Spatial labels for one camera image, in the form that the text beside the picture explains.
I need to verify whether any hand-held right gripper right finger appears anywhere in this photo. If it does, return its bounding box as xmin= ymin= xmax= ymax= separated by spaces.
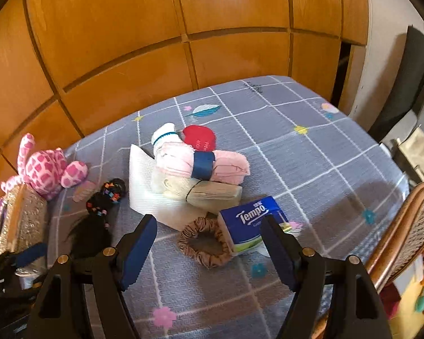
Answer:
xmin=260 ymin=215 xmax=393 ymax=339

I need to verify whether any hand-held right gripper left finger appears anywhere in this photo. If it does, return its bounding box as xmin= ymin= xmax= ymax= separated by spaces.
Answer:
xmin=26 ymin=214 xmax=158 ymax=339

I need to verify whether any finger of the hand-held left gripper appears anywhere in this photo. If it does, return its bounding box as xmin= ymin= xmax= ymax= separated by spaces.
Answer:
xmin=7 ymin=243 xmax=48 ymax=269

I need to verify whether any brown satin scrunchie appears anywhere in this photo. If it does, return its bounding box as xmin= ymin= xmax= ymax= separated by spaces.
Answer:
xmin=178 ymin=217 xmax=234 ymax=269

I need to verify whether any white paper napkin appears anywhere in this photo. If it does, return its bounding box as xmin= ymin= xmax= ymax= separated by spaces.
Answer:
xmin=128 ymin=144 xmax=216 ymax=232

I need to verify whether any silver embossed tissue box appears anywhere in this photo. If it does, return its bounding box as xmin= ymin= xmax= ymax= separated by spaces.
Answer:
xmin=0 ymin=183 xmax=50 ymax=276

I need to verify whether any blue tissue packet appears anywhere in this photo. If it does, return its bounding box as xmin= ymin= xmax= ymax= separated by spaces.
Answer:
xmin=218 ymin=195 xmax=294 ymax=257

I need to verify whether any black beaded hair piece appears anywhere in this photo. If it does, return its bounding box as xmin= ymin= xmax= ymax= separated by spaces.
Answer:
xmin=69 ymin=178 xmax=128 ymax=258

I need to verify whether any pink spotted plush toy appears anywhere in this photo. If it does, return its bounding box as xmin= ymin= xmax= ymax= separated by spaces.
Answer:
xmin=0 ymin=133 xmax=89 ymax=200

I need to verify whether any grey checked printed bedsheet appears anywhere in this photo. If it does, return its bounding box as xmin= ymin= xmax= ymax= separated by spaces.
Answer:
xmin=46 ymin=75 xmax=410 ymax=339

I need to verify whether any beige mesh cloth bundle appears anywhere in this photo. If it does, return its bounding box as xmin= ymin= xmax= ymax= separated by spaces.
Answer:
xmin=151 ymin=169 xmax=243 ymax=207

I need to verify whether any pink towel with blue band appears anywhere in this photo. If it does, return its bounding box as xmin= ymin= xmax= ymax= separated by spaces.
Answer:
xmin=155 ymin=141 xmax=251 ymax=186

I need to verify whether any white sock with blue stripe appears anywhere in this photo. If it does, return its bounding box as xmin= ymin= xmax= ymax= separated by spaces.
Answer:
xmin=151 ymin=122 xmax=182 ymax=156

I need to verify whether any red round pad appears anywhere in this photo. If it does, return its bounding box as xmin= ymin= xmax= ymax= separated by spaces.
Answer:
xmin=181 ymin=125 xmax=217 ymax=152

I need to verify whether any rattan chair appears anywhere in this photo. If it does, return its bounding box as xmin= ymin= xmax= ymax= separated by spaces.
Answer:
xmin=311 ymin=182 xmax=424 ymax=339

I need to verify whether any colourful printed mat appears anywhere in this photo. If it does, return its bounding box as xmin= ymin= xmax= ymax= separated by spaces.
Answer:
xmin=383 ymin=249 xmax=424 ymax=339

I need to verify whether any wooden panelled wardrobe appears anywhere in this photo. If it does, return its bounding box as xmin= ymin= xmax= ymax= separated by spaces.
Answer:
xmin=0 ymin=0 xmax=370 ymax=212

